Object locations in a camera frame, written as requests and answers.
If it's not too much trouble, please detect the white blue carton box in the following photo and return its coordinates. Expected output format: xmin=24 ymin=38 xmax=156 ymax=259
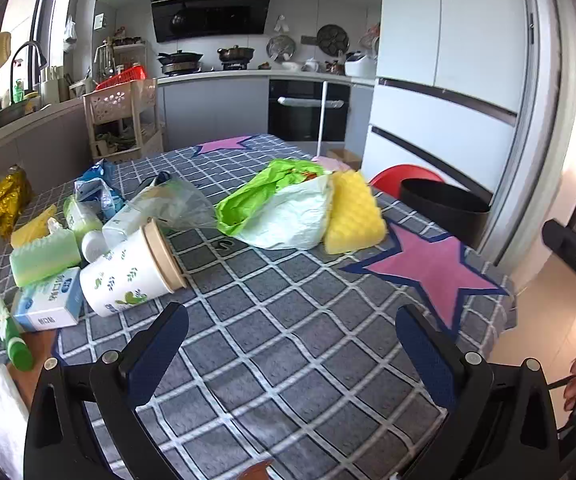
xmin=11 ymin=266 xmax=82 ymax=333

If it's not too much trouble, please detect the gold foil bag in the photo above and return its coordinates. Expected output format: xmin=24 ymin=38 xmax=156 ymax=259
xmin=0 ymin=165 xmax=33 ymax=240

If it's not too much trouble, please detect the green and white plastic bag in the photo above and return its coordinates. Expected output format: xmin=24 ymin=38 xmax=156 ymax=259
xmin=215 ymin=158 xmax=333 ymax=250

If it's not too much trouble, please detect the pink plastic bag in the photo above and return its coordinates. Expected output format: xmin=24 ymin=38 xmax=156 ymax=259
xmin=312 ymin=156 xmax=351 ymax=172

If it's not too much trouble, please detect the red plastic basket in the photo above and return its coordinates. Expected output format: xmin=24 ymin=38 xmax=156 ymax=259
xmin=96 ymin=65 xmax=148 ymax=91

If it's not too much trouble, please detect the white green bottle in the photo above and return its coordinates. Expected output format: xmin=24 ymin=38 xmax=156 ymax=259
xmin=80 ymin=205 xmax=148 ymax=263

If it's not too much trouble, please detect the beige plastic storage rack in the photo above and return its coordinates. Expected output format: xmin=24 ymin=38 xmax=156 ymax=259
xmin=82 ymin=78 xmax=163 ymax=164

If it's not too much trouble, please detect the red round stool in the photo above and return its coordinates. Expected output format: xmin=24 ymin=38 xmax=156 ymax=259
xmin=369 ymin=165 xmax=443 ymax=198

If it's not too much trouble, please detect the black kitchen faucet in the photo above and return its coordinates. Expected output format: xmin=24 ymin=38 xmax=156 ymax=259
xmin=9 ymin=40 xmax=48 ymax=104

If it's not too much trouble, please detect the white paper cup with lid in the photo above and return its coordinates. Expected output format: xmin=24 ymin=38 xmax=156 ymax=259
xmin=79 ymin=219 xmax=187 ymax=318

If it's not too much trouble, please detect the blue plastic wrapper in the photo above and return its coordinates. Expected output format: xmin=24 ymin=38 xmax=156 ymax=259
xmin=74 ymin=158 xmax=125 ymax=221

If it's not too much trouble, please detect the grey checked tablecloth with stars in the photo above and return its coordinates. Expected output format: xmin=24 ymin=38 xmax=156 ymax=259
xmin=0 ymin=134 xmax=517 ymax=479

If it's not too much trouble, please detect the yellow foam net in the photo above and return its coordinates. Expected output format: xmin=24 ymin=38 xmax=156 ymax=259
xmin=10 ymin=204 xmax=56 ymax=249

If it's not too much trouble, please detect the hanging round black pan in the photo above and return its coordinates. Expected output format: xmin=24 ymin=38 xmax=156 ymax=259
xmin=316 ymin=24 xmax=350 ymax=56

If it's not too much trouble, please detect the black trash bin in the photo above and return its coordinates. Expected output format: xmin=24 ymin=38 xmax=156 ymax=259
xmin=399 ymin=179 xmax=490 ymax=248

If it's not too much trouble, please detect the dark cooking pot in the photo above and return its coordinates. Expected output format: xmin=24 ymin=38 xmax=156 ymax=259
xmin=217 ymin=44 xmax=254 ymax=64

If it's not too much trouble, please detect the green white lotion tube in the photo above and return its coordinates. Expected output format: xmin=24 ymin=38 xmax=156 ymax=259
xmin=63 ymin=195 xmax=102 ymax=244

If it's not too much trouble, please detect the white refrigerator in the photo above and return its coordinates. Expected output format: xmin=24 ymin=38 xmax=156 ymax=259
xmin=360 ymin=0 xmax=540 ymax=206

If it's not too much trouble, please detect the white mop pole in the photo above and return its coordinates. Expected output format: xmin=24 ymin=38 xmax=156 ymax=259
xmin=316 ymin=80 xmax=328 ymax=158

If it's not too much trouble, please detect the black built-in oven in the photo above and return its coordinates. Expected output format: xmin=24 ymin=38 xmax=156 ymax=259
xmin=267 ymin=79 xmax=351 ymax=142

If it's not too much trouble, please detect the yellow foam sponge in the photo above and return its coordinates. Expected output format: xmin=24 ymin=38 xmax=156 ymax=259
xmin=324 ymin=170 xmax=387 ymax=255

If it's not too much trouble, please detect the black range hood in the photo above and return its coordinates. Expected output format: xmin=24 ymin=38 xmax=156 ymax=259
xmin=150 ymin=0 xmax=271 ymax=44

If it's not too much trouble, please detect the cardboard box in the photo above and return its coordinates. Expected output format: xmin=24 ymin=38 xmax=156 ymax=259
xmin=326 ymin=148 xmax=361 ymax=170

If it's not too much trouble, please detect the green capped bottle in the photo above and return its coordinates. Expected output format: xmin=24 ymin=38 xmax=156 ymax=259
xmin=0 ymin=292 xmax=34 ymax=372

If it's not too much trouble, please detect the black wok on stove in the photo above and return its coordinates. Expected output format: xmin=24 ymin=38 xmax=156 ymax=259
xmin=158 ymin=50 xmax=203 ymax=65

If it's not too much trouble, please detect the clear plastic bag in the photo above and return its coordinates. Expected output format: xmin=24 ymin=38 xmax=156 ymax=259
xmin=128 ymin=171 xmax=216 ymax=231

